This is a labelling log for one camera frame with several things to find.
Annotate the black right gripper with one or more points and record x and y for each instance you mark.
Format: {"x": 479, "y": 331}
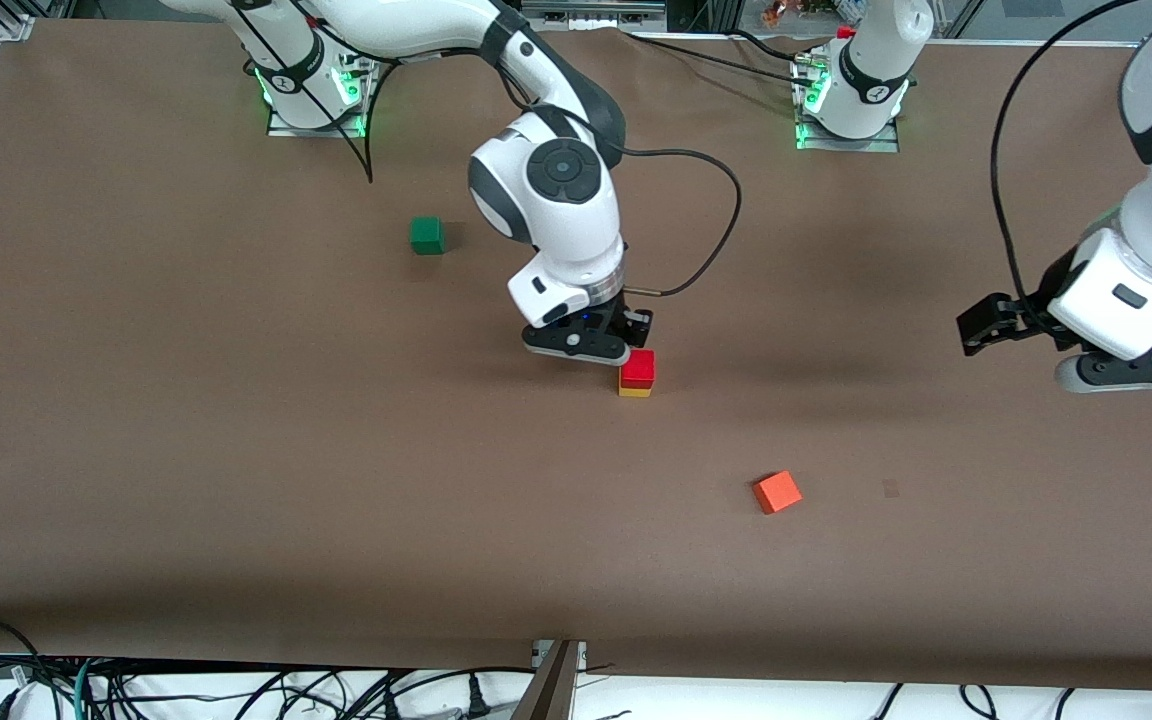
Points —
{"x": 626, "y": 318}

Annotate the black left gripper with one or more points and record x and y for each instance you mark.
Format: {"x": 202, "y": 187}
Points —
{"x": 1044, "y": 292}

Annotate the red wooden cube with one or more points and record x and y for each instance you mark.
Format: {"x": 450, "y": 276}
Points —
{"x": 638, "y": 368}

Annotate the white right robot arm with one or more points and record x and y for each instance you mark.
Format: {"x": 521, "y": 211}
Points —
{"x": 561, "y": 200}

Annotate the yellow wooden cube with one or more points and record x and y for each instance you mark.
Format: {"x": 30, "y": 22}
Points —
{"x": 635, "y": 391}

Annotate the orange wooden cube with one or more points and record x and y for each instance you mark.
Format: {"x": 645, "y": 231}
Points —
{"x": 777, "y": 492}

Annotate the green wooden cube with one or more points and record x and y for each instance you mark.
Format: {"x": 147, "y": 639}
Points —
{"x": 426, "y": 235}

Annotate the grey box behind table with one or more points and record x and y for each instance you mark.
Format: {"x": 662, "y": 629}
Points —
{"x": 593, "y": 10}

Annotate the metal base plate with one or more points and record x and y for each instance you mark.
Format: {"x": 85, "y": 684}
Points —
{"x": 321, "y": 128}
{"x": 841, "y": 143}

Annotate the metal table edge bracket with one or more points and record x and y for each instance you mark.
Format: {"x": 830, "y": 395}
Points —
{"x": 548, "y": 685}

